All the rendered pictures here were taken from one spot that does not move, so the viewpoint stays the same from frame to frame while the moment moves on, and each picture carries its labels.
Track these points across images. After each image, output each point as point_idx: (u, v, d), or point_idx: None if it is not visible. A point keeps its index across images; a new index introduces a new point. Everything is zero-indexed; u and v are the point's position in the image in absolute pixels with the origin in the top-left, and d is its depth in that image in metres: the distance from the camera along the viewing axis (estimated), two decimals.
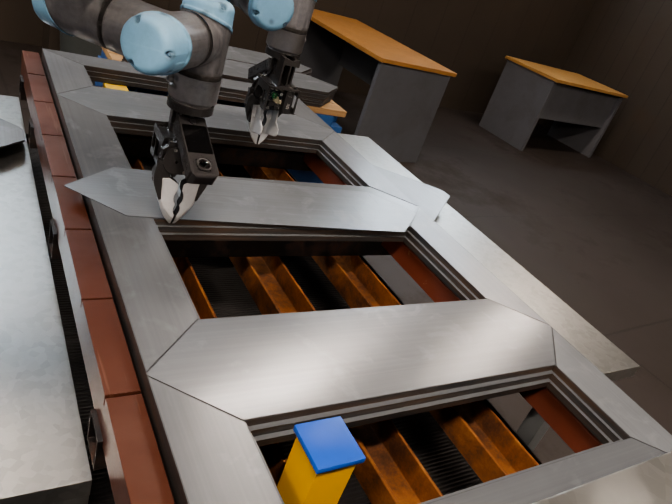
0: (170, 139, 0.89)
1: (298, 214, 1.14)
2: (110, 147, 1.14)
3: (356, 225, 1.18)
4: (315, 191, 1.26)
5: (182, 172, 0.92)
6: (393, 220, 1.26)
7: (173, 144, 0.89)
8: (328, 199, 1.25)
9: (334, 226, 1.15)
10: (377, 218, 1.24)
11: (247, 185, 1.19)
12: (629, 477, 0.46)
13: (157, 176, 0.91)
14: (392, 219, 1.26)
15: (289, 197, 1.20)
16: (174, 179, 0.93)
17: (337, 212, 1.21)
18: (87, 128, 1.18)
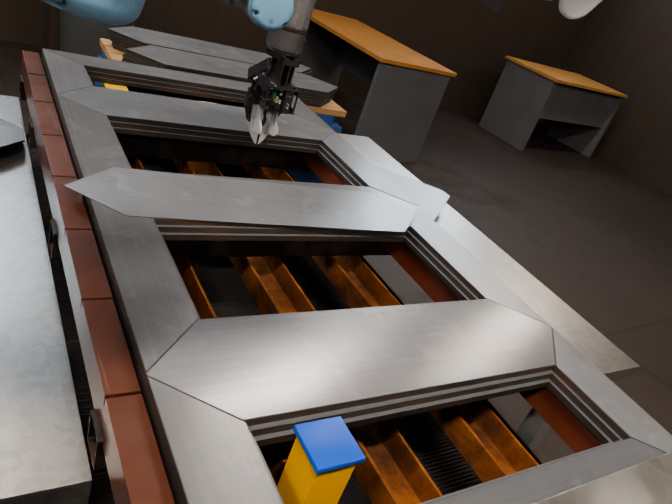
0: None
1: (298, 214, 1.14)
2: (110, 147, 1.14)
3: (356, 225, 1.18)
4: (315, 191, 1.26)
5: None
6: (393, 220, 1.26)
7: None
8: (328, 199, 1.25)
9: (334, 226, 1.15)
10: (377, 218, 1.24)
11: (247, 185, 1.19)
12: (629, 477, 0.46)
13: None
14: (392, 219, 1.26)
15: (289, 197, 1.20)
16: None
17: (337, 212, 1.21)
18: (87, 128, 1.18)
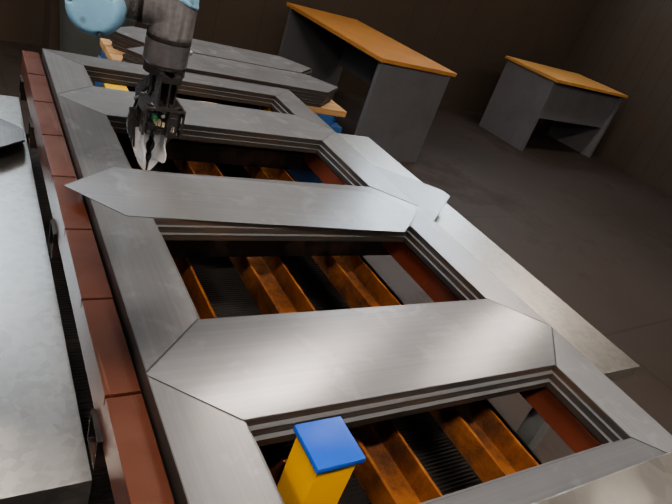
0: None
1: (298, 214, 1.14)
2: (110, 147, 1.14)
3: (356, 225, 1.18)
4: (315, 191, 1.26)
5: None
6: (393, 220, 1.26)
7: None
8: (328, 199, 1.25)
9: (334, 226, 1.15)
10: (377, 218, 1.24)
11: (247, 185, 1.19)
12: (629, 477, 0.46)
13: None
14: (392, 219, 1.26)
15: (289, 197, 1.20)
16: None
17: (337, 212, 1.21)
18: (87, 128, 1.18)
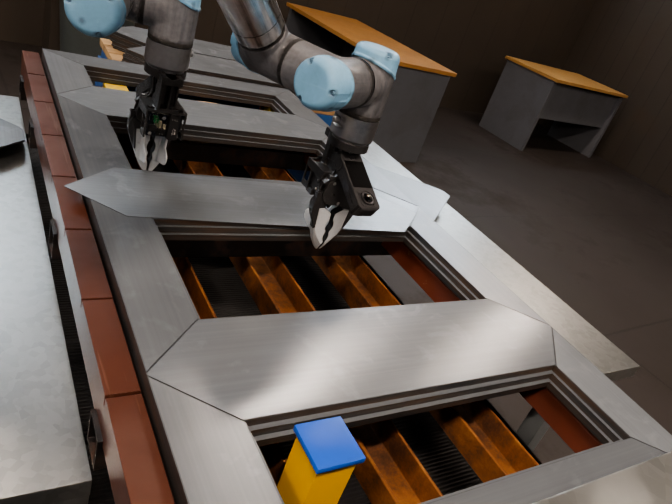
0: (329, 173, 0.97)
1: (298, 214, 1.14)
2: (110, 147, 1.14)
3: (356, 225, 1.18)
4: None
5: (336, 203, 1.00)
6: (393, 220, 1.26)
7: (333, 178, 0.97)
8: None
9: None
10: (377, 218, 1.24)
11: (247, 185, 1.19)
12: (629, 477, 0.46)
13: (315, 207, 0.99)
14: (392, 219, 1.26)
15: (289, 197, 1.20)
16: (326, 209, 1.01)
17: None
18: (87, 128, 1.18)
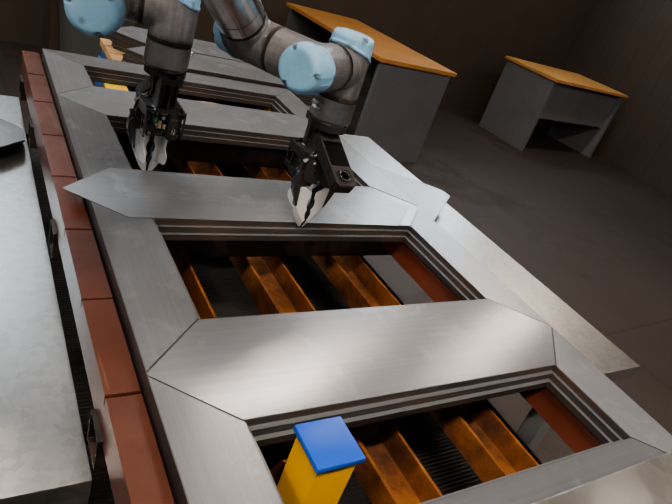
0: (310, 153, 1.03)
1: None
2: (110, 147, 1.14)
3: (352, 220, 1.20)
4: (309, 187, 1.27)
5: (317, 182, 1.05)
6: (387, 214, 1.28)
7: (313, 158, 1.02)
8: None
9: (331, 221, 1.16)
10: (371, 212, 1.26)
11: (242, 182, 1.19)
12: (629, 477, 0.46)
13: (297, 185, 1.04)
14: (386, 213, 1.28)
15: (284, 193, 1.21)
16: (308, 188, 1.07)
17: (332, 207, 1.22)
18: (87, 128, 1.18)
